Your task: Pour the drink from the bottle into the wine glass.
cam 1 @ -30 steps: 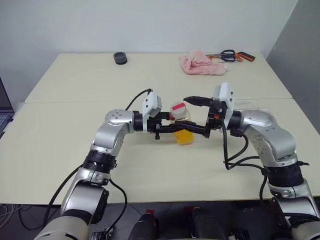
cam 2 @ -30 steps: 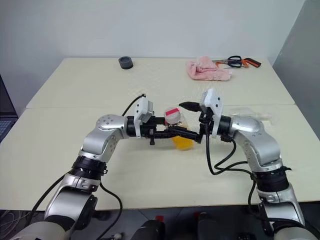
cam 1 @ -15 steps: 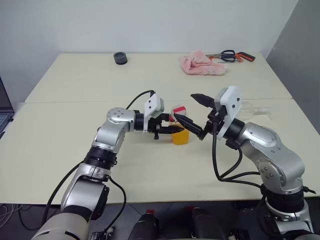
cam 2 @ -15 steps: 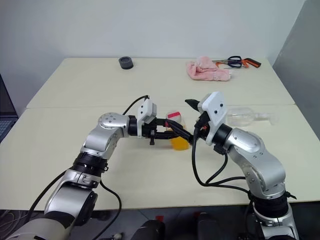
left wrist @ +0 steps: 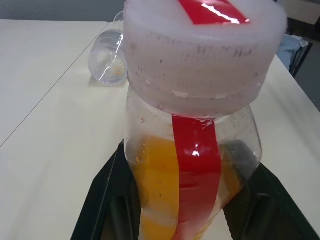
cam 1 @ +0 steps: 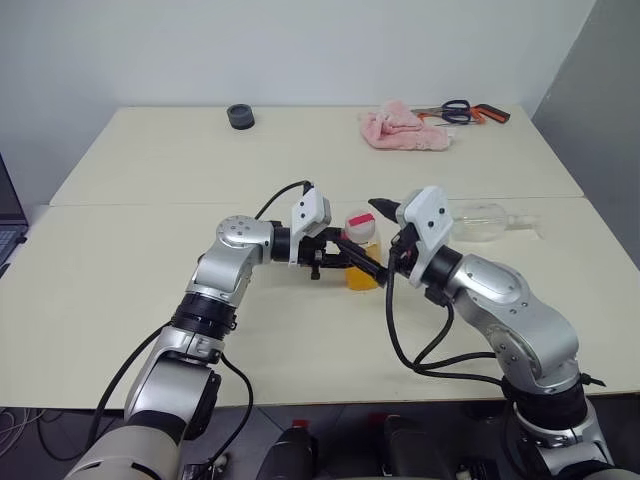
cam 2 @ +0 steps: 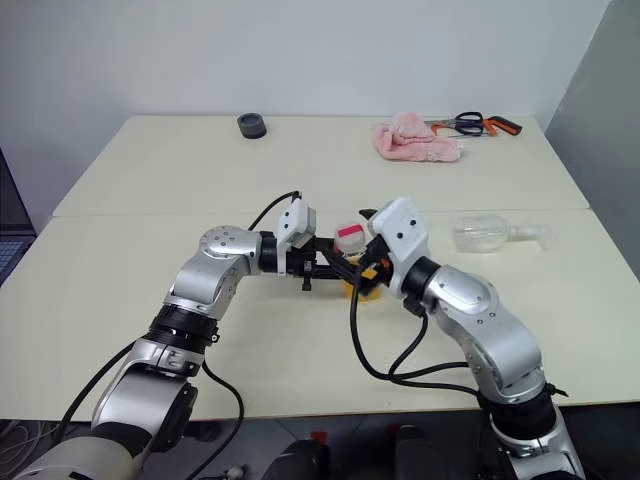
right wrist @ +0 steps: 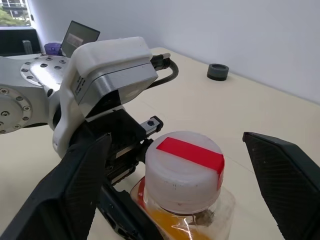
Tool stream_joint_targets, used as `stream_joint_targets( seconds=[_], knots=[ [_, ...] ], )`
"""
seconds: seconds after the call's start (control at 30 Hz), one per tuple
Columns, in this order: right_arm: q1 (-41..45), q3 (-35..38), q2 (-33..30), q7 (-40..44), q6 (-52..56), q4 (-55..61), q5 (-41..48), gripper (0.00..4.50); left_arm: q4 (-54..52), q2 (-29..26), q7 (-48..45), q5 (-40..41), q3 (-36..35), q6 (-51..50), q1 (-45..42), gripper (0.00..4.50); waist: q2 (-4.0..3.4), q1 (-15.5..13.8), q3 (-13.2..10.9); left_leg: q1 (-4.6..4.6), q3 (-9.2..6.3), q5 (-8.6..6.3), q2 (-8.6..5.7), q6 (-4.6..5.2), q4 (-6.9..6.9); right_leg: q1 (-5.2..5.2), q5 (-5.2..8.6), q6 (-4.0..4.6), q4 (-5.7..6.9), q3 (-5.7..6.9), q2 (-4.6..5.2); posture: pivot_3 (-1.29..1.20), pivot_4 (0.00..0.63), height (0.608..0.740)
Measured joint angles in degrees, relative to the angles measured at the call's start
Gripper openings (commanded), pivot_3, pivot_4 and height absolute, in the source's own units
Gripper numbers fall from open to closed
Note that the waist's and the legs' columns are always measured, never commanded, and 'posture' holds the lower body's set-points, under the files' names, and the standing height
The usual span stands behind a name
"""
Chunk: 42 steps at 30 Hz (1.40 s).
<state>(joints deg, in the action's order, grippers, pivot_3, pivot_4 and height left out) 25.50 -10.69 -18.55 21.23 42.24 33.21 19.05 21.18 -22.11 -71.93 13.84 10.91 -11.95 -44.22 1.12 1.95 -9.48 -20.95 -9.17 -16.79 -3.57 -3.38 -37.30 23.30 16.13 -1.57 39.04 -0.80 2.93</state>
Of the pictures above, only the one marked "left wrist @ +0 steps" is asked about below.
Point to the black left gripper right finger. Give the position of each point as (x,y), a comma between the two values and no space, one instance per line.
(270,207)

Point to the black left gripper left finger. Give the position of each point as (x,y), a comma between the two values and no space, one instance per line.
(110,200)

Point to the clear bottle with orange drink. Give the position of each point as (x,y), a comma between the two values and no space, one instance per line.
(157,162)

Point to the clear wine glass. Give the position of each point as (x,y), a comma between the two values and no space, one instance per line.
(105,62)

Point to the white cap with red tape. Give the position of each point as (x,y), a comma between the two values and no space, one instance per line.
(187,62)

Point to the black chair with blue cloth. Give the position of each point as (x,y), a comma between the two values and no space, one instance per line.
(303,55)

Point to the light blue cloth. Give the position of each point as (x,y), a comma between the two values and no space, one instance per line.
(290,50)

